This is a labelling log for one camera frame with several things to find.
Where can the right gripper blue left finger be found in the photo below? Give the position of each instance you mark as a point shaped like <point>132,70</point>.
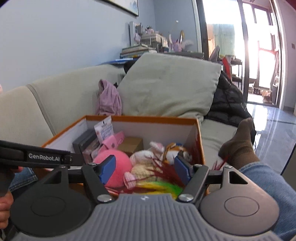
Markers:
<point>96,176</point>

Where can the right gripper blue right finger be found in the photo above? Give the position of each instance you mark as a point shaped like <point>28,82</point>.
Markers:
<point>193,177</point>

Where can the pink fluffy strawberry plush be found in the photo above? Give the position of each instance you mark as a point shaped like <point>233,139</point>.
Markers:
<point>122,165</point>

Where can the red feather cat toy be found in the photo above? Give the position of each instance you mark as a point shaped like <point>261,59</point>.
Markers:
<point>169,183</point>

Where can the pink card wallet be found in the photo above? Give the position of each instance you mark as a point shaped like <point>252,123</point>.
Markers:
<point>111,142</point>

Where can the small brown cardboard box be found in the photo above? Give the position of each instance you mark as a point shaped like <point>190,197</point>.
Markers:
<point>130,145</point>

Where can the crocheted bunny doll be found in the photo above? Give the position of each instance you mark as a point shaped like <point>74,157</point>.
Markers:
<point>144,164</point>

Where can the person's left hand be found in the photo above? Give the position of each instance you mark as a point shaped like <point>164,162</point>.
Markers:
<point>5,206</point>

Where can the brown patterned box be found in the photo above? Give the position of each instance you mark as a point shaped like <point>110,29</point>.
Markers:
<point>87,153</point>

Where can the left leg in blue jeans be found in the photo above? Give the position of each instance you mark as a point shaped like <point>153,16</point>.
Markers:
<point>22,179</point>

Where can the fox plush with blue hat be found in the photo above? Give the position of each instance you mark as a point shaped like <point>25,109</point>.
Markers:
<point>172,150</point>

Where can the dark grey flat box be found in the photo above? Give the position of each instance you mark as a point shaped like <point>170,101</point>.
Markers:
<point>83,141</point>

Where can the white cream tube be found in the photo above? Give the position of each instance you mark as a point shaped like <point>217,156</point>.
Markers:
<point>104,129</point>

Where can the brown sock foot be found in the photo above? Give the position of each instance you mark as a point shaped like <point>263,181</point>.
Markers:
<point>238,151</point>

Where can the orange cardboard storage box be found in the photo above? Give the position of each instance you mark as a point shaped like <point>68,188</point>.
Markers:
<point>165,130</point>

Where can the pink purple cloth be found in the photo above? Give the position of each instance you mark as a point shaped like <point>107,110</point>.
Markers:
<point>109,101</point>

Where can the black jacket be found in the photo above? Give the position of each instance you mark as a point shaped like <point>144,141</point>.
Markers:
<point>228,105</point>

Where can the beige sofa cushion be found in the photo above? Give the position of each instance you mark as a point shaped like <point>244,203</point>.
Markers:
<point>169,85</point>

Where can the framed wall picture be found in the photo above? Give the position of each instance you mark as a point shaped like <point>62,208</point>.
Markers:
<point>131,6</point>

